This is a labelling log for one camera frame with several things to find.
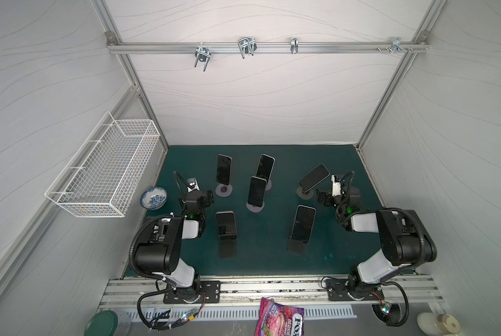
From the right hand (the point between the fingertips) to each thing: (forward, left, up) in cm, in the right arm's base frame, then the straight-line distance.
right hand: (329, 187), depth 96 cm
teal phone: (-21, +15, +5) cm, 26 cm away
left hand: (-6, +62, +2) cm, 63 cm away
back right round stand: (-1, +11, -6) cm, 13 cm away
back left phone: (+2, +49, +8) cm, 50 cm away
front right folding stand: (-26, +17, -5) cm, 32 cm away
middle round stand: (-10, +35, -5) cm, 36 cm away
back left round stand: (-1, +51, -5) cm, 51 cm away
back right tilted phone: (+1, +8, +5) cm, 9 cm away
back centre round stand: (+3, +28, -5) cm, 29 cm away
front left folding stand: (-27, +45, -6) cm, 53 cm away
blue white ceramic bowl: (-8, +83, -3) cm, 83 cm away
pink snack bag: (-51, +26, -2) cm, 57 cm away
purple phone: (-24, +44, +10) cm, 51 cm away
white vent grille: (-50, +38, -6) cm, 63 cm away
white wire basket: (-17, +85, +27) cm, 90 cm away
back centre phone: (+3, +30, +9) cm, 32 cm away
